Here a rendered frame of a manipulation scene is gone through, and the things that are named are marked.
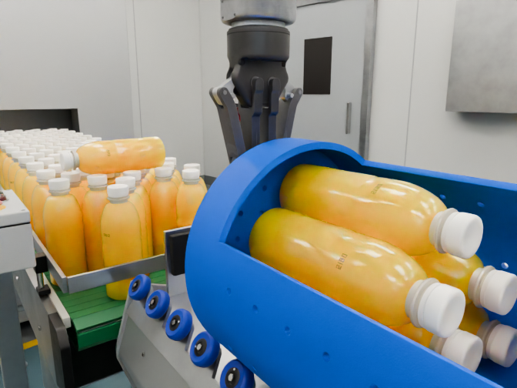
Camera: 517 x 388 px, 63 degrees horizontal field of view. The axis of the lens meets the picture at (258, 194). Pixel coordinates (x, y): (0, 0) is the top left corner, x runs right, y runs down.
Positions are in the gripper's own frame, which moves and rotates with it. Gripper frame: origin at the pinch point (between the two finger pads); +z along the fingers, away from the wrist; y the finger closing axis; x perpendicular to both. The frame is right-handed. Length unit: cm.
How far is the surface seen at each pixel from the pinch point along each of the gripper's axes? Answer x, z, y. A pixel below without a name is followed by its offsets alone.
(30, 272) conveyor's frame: -58, 26, 20
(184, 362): -4.6, 23.5, 9.5
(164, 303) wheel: -13.7, 19.0, 8.0
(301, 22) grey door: -300, -82, -281
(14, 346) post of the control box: -41, 34, 27
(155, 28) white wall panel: -469, -87, -194
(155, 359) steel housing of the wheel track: -12.6, 27.1, 10.5
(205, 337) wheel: -0.7, 18.2, 8.1
